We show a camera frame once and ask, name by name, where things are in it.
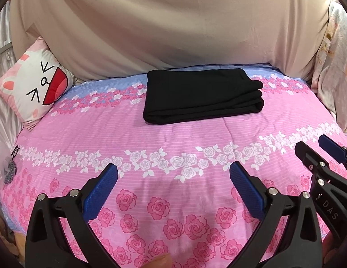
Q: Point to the pale floral cloth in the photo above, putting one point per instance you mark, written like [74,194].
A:
[335,75]

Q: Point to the wooden bed frame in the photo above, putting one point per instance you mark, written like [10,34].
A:
[19,245]

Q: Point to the black pants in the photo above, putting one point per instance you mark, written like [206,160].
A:
[201,95]

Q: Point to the cat face pillow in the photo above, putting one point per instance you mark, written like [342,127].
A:
[31,83]

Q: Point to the white satin curtain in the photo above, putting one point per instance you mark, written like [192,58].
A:
[3,47]

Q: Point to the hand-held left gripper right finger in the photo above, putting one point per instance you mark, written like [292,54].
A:
[247,193]

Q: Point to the pink floral bedsheet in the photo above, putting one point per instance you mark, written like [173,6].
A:
[168,139]

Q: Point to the clear plastic bag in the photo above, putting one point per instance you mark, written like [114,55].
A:
[5,167]

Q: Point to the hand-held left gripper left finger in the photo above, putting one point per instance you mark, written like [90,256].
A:
[100,195]

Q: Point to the person's right hand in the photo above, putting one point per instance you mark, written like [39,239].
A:
[331,244]

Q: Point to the beige curtain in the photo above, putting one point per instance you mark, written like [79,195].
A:
[173,25]

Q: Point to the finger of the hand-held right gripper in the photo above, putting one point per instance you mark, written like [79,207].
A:
[332,148]
[310,156]

